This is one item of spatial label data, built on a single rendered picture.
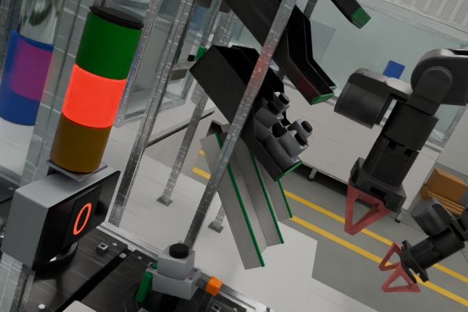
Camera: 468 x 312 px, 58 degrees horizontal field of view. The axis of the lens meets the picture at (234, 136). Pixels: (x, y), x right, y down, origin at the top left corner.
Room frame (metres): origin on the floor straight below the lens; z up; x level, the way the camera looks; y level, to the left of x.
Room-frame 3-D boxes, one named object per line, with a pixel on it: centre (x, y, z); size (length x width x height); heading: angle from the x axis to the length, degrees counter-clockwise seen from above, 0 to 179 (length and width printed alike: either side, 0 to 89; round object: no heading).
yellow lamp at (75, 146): (0.39, 0.14, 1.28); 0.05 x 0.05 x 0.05
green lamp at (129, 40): (0.39, 0.14, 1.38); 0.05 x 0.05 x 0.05
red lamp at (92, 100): (0.39, 0.14, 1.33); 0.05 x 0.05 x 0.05
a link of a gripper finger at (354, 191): (0.58, -0.21, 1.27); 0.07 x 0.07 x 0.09; 80
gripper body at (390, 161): (0.57, -0.21, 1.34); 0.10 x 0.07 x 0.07; 170
